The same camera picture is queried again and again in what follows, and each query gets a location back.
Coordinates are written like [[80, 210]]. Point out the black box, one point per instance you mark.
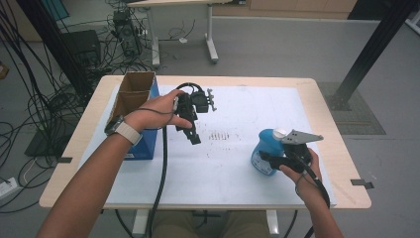
[[82, 46]]

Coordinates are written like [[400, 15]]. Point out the person's left hand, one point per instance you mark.
[[155, 115]]

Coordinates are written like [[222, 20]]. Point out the person's right hand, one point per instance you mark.
[[308, 186]]

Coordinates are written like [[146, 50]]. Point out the light wooden table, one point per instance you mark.
[[336, 132]]

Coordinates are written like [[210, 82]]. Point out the person's khaki trousers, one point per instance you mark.
[[175, 226]]

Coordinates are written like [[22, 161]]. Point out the wristwatch with white band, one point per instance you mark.
[[127, 132]]

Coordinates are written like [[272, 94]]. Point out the black computer tower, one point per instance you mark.
[[127, 33]]

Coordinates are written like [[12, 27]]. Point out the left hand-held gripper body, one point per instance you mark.
[[188, 105]]

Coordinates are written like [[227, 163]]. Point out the white table mat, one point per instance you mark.
[[224, 178]]

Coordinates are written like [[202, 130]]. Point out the blue cardboard box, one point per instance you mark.
[[149, 148]]

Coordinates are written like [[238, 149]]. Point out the black metal post with base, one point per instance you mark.
[[373, 46]]

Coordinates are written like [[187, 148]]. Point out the black tape strip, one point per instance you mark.
[[362, 183], [65, 159]]

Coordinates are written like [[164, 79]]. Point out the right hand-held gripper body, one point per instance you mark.
[[297, 150]]

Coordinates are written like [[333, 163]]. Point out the blue bottle with white cap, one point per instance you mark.
[[267, 140]]

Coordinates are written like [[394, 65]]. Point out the white desk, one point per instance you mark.
[[211, 36]]

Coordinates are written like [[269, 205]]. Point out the white power strip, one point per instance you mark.
[[7, 187]]

